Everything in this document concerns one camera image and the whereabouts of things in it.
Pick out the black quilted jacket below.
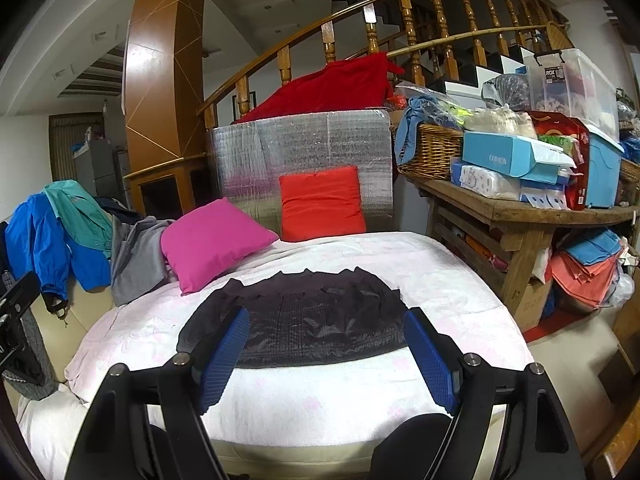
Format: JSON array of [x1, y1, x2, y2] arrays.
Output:
[[177, 268, 407, 370]]

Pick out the black jacket on sofa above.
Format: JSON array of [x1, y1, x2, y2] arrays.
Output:
[[0, 221, 14, 296]]

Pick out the blue jacket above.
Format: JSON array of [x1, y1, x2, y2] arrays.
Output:
[[4, 193, 111, 314]]

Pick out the grey knit garment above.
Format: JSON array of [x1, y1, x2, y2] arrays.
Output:
[[1, 271, 58, 401]]

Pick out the teal shirt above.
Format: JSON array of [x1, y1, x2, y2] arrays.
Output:
[[42, 180, 113, 259]]

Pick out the folded coral and blue towels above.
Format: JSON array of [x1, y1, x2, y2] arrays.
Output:
[[544, 228, 623, 309]]

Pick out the pink pillow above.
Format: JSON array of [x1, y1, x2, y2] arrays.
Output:
[[160, 197, 279, 295]]

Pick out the white bed blanket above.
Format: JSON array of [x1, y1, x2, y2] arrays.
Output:
[[17, 232, 533, 479]]

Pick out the wooden pillar cabinet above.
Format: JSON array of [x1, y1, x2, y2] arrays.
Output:
[[122, 0, 206, 219]]

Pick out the wooden side table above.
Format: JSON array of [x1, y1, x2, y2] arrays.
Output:
[[409, 178, 639, 330]]

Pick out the patterned tissue pack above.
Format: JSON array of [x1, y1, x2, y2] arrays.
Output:
[[450, 158, 521, 202]]

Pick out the silver foil headboard panel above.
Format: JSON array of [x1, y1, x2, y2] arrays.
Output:
[[208, 108, 394, 232]]

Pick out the light blue cardboard box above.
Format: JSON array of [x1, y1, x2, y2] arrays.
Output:
[[462, 131, 576, 184]]

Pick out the blue plastic storage box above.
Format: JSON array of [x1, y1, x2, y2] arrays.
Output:
[[586, 124, 624, 208]]

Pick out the red snack bag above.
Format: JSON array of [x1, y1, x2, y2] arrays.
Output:
[[528, 110, 589, 210]]

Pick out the red pillow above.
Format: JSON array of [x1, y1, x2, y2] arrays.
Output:
[[279, 166, 367, 242]]

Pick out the wicker basket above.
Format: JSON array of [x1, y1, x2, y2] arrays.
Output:
[[397, 124, 463, 180]]

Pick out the blue cloth in basket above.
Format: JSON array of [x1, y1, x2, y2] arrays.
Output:
[[394, 96, 457, 165]]

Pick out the clear plastic storage bin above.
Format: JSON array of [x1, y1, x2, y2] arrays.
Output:
[[524, 49, 620, 143]]

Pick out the red cloth on railing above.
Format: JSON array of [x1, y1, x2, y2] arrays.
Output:
[[235, 52, 405, 124]]

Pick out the wooden stair railing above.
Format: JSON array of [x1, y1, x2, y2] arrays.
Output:
[[196, 0, 573, 128]]

